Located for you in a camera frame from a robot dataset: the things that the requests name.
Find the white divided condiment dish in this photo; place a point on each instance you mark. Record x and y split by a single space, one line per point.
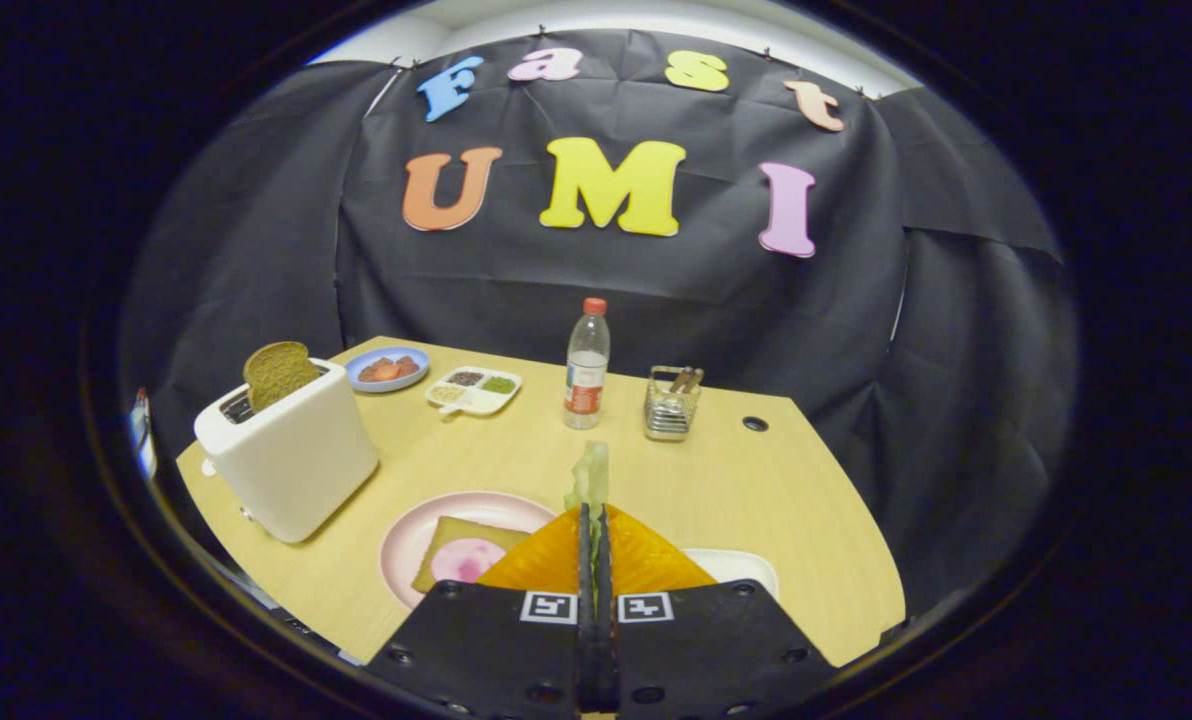
476 402

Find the white toaster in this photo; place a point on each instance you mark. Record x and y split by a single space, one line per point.
296 460

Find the red food pieces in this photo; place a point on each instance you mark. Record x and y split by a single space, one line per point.
386 370

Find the white and red object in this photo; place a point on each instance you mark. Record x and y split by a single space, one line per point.
141 430

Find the black backdrop cloth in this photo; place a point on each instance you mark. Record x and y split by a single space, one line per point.
556 290

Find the pink plate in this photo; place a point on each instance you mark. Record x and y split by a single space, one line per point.
406 545

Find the toast slice under ham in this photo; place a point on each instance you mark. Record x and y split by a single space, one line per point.
446 540

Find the brown bread slice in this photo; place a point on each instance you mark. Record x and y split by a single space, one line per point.
276 375

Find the blue plate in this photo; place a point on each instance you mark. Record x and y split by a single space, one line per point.
386 387

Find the clear water bottle red cap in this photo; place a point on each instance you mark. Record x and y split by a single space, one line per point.
586 380

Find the pink ham slice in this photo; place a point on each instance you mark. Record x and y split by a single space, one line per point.
466 560

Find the black table grommet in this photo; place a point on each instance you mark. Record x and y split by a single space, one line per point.
755 423

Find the green lettuce leaf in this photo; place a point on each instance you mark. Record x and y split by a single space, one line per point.
591 480

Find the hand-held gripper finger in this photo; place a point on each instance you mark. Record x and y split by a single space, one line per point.
586 660
604 660

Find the small white dish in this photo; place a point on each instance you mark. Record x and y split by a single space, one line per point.
741 568

